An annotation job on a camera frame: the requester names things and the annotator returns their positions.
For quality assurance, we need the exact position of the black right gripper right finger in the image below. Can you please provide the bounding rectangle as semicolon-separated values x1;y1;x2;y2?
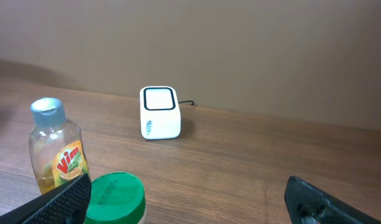
284;176;381;224

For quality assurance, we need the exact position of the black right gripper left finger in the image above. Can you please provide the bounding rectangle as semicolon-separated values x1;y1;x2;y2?
0;174;91;224

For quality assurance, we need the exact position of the green lid white jar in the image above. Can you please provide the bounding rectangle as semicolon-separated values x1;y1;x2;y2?
85;172;147;224

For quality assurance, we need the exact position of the yellow dish soap bottle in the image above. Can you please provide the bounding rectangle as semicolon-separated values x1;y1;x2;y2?
29;97;90;194

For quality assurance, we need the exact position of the white barcode scanner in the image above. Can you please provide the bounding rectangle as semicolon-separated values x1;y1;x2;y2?
139;86;181;140

